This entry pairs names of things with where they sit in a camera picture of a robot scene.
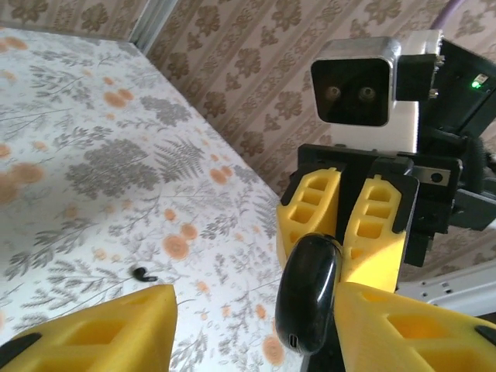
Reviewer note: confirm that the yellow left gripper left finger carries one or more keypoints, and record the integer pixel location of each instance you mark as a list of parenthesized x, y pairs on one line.
[(97, 337)]

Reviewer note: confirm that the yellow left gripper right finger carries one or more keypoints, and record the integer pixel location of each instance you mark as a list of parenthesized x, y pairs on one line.
[(407, 341)]

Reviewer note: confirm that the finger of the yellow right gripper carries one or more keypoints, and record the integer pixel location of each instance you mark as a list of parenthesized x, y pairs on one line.
[(381, 255), (329, 209)]

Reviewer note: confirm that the black earbud charging case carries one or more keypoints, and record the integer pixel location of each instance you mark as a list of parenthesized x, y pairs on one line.
[(306, 294)]

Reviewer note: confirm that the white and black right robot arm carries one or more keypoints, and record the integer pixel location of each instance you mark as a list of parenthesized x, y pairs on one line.
[(457, 290)]

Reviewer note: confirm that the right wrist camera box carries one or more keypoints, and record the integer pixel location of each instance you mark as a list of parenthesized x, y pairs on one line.
[(352, 93)]

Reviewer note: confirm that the aluminium frame corner post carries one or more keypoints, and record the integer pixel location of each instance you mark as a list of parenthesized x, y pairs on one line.
[(149, 23)]

